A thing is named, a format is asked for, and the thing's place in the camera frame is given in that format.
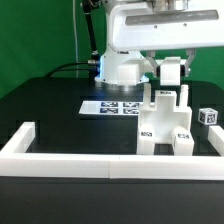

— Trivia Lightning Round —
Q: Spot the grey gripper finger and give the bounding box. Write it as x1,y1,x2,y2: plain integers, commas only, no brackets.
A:
146,51,160,77
181,49,196,77

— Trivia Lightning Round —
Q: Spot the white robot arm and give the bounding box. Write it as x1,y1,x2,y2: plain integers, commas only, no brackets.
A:
95,0,224,88

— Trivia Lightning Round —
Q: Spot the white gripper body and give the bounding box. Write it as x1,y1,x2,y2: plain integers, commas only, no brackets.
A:
107,0,224,51

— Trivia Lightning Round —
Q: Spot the white U-shaped fence frame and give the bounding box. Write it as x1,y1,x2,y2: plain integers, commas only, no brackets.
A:
0,122,224,180

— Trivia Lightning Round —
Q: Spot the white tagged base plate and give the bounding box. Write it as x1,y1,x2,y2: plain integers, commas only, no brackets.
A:
79,101,141,116

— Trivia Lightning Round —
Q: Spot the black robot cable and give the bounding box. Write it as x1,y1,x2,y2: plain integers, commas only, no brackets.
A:
44,61,100,79

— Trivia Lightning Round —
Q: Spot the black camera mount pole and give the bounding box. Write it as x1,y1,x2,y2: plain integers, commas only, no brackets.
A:
81,0,100,60

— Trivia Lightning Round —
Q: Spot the thin white cable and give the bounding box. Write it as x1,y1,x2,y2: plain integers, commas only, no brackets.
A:
72,0,80,79

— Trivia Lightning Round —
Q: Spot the white chair seat part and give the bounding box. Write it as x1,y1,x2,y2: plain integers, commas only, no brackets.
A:
138,84,192,144

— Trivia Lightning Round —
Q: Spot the white tagged cube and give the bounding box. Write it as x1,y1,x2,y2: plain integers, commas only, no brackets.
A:
198,108,218,125

